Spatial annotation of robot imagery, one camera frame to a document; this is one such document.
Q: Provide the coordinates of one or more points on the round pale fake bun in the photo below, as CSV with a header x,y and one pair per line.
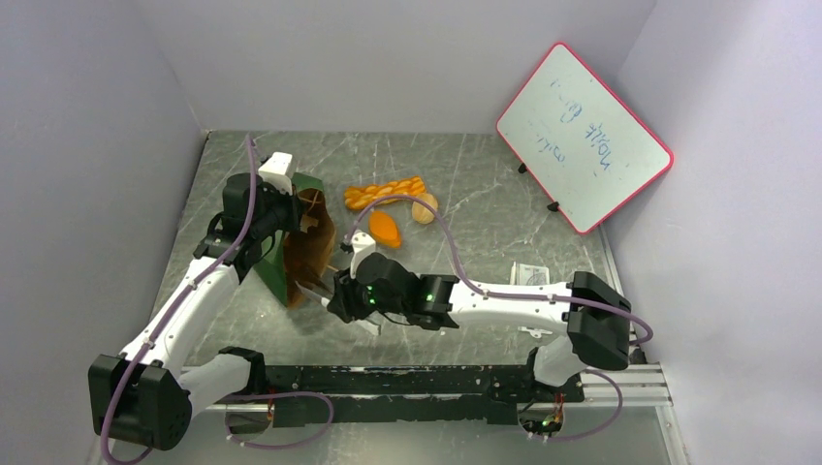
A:
x,y
421,209

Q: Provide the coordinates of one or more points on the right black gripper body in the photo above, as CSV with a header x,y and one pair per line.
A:
x,y
340,297

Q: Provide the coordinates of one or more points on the braided fake bread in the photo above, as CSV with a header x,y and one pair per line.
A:
x,y
356,198

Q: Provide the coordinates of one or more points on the white printed card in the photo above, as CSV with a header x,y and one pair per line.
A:
x,y
523,274

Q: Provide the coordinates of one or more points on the aluminium frame rail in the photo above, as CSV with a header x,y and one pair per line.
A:
x,y
640,385

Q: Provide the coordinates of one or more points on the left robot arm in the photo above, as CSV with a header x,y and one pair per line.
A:
x,y
142,395

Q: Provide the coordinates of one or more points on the green paper bag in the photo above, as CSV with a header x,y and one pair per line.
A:
x,y
301,258

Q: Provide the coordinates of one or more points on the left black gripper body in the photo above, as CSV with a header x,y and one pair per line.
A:
x,y
279,212

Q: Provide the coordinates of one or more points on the red framed whiteboard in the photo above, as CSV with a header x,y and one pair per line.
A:
x,y
584,146

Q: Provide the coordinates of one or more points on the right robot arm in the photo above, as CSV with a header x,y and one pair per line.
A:
x,y
588,319

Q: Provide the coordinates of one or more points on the long metal tweezers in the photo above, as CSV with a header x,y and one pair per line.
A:
x,y
372,327

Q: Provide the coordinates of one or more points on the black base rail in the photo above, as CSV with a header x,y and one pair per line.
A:
x,y
300,395

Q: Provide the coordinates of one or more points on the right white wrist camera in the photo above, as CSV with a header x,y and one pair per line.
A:
x,y
359,246

